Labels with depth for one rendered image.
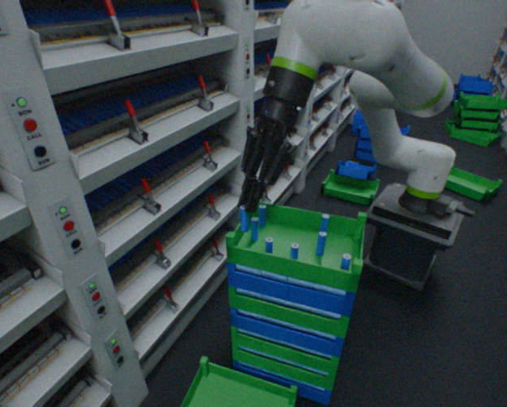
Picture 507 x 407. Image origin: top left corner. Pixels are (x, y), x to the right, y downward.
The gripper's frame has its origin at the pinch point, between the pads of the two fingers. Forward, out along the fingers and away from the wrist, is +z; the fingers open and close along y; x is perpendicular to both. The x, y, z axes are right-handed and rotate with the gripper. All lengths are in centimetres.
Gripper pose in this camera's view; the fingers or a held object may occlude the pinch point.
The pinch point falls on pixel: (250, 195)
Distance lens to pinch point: 71.3
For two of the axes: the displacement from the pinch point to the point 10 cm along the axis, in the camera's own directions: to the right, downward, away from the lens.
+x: -6.8, -0.3, -7.3
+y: -6.6, -4.1, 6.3
